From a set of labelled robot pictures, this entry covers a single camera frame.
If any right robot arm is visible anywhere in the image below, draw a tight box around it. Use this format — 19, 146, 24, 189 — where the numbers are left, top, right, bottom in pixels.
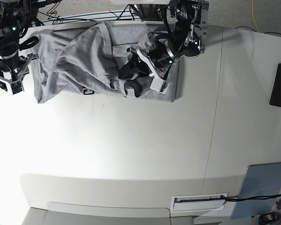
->
0, 0, 39, 95

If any blue-grey flat pad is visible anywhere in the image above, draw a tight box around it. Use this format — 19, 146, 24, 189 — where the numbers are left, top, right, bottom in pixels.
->
230, 162, 281, 219

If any black cable on table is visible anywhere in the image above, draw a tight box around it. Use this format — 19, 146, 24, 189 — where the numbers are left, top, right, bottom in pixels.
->
221, 192, 281, 202

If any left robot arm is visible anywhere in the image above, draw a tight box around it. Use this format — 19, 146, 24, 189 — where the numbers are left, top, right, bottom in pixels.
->
118, 0, 209, 97

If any yellow cable on floor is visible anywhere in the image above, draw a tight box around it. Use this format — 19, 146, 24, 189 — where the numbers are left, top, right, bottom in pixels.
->
251, 0, 259, 32

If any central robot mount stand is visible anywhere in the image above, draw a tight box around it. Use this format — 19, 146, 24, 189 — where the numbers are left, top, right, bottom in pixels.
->
127, 0, 170, 22

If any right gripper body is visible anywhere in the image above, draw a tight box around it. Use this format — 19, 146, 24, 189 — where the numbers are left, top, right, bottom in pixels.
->
0, 53, 20, 72

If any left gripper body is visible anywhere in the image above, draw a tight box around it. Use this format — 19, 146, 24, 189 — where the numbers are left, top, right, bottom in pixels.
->
148, 44, 176, 69

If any grey T-shirt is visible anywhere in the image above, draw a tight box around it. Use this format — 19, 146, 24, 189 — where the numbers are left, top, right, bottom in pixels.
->
30, 23, 178, 104

